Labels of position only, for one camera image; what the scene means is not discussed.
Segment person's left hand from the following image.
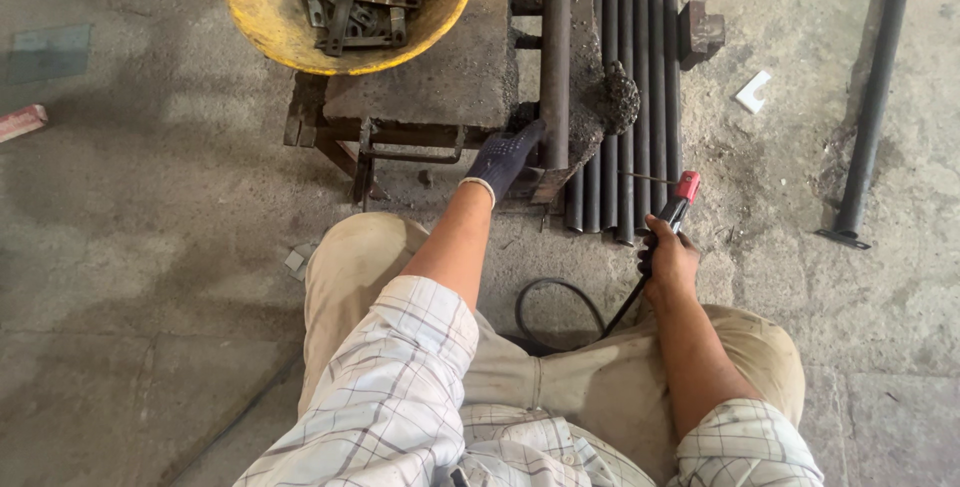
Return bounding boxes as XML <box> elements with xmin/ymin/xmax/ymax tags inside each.
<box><xmin>459</xmin><ymin>121</ymin><xmax>547</xmax><ymax>207</ymax></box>

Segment white checked shirt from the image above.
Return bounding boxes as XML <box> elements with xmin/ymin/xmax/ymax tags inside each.
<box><xmin>233</xmin><ymin>274</ymin><xmax>825</xmax><ymax>487</ymax></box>

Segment yellow metal bowl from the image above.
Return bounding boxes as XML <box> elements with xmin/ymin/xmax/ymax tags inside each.
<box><xmin>222</xmin><ymin>0</ymin><xmax>477</xmax><ymax>77</ymax></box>

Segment black welding cable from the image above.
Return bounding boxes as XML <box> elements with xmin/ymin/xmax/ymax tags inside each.
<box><xmin>514</xmin><ymin>277</ymin><xmax>649</xmax><ymax>357</ymax></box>

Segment white notched plastic piece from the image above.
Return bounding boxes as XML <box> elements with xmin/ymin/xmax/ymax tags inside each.
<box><xmin>733</xmin><ymin>70</ymin><xmax>773</xmax><ymax>116</ymax></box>

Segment grey concrete slab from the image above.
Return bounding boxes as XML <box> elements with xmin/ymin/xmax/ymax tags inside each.
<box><xmin>322</xmin><ymin>0</ymin><xmax>521</xmax><ymax>132</ymax></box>

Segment red black welding electrode holder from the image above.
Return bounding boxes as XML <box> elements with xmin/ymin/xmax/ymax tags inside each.
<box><xmin>651</xmin><ymin>170</ymin><xmax>702</xmax><ymax>237</ymax></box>

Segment rusty metal welding stand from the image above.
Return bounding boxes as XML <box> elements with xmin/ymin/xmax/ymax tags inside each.
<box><xmin>282</xmin><ymin>0</ymin><xmax>606</xmax><ymax>207</ymax></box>

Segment grey glass pane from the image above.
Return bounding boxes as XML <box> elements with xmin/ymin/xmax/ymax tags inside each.
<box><xmin>6</xmin><ymin>23</ymin><xmax>93</xmax><ymax>86</ymax></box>

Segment person's right hand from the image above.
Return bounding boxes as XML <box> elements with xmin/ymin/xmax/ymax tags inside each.
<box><xmin>636</xmin><ymin>214</ymin><xmax>703</xmax><ymax>308</ymax></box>

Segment black pipe with base plate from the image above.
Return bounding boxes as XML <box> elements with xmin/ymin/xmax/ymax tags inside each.
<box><xmin>815</xmin><ymin>0</ymin><xmax>921</xmax><ymax>251</ymax></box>

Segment red brick piece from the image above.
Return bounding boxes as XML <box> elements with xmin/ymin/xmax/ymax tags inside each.
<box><xmin>0</xmin><ymin>103</ymin><xmax>50</xmax><ymax>145</ymax></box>

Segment small grey metal plates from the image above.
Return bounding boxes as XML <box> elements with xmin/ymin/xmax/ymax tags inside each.
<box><xmin>282</xmin><ymin>242</ymin><xmax>319</xmax><ymax>283</ymax></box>

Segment row of dark steel pipes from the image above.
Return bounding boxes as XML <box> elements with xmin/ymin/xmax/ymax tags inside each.
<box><xmin>564</xmin><ymin>0</ymin><xmax>684</xmax><ymax>246</ymax></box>

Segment rusty steel pipe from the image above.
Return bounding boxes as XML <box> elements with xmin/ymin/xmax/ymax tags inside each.
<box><xmin>538</xmin><ymin>0</ymin><xmax>573</xmax><ymax>172</ymax></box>

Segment dark slag lump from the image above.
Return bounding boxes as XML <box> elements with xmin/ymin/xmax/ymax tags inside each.
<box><xmin>603</xmin><ymin>61</ymin><xmax>642</xmax><ymax>136</ymax></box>

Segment beige trousers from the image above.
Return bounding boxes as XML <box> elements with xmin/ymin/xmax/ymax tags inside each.
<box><xmin>297</xmin><ymin>212</ymin><xmax>808</xmax><ymax>487</ymax></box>

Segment rusty metal block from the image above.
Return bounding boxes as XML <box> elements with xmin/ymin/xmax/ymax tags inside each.
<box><xmin>678</xmin><ymin>0</ymin><xmax>727</xmax><ymax>71</ymax></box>

